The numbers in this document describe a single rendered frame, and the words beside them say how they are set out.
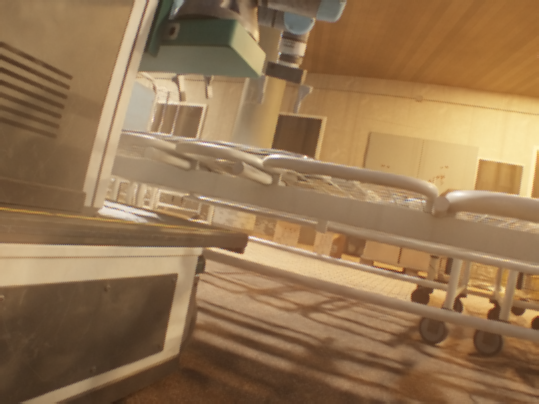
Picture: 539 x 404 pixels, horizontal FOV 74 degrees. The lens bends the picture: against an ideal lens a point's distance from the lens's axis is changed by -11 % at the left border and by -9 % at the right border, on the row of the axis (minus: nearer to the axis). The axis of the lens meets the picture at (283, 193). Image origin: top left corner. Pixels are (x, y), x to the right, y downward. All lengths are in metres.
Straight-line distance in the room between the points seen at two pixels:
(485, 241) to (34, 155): 0.80
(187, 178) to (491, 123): 6.69
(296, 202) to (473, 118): 6.61
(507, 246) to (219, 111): 7.99
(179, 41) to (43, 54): 0.36
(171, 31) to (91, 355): 0.60
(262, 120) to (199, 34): 4.84
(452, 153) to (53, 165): 6.88
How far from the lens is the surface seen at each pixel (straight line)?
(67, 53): 0.55
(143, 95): 2.05
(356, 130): 7.43
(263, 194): 0.95
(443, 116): 7.39
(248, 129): 5.58
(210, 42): 0.78
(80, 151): 0.57
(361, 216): 0.88
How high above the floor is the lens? 0.37
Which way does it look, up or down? 4 degrees up
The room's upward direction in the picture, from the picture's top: 12 degrees clockwise
